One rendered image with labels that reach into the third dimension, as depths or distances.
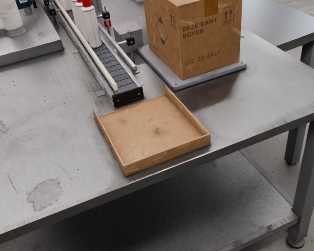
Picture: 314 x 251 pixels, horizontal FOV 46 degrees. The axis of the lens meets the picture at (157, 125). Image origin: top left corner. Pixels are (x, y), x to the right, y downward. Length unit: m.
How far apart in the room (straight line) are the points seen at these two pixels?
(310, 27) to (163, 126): 0.88
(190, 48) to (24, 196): 0.70
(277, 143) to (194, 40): 1.24
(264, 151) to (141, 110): 1.22
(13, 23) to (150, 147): 0.99
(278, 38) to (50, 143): 1.01
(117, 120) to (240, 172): 0.84
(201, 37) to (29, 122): 0.64
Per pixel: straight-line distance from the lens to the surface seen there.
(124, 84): 1.27
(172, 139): 1.08
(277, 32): 1.70
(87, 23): 1.51
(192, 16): 1.23
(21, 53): 1.70
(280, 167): 2.21
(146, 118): 1.17
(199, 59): 1.31
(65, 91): 1.40
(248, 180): 1.81
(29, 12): 2.06
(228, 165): 1.87
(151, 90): 1.31
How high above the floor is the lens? 1.54
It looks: 38 degrees down
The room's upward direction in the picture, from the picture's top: 7 degrees counter-clockwise
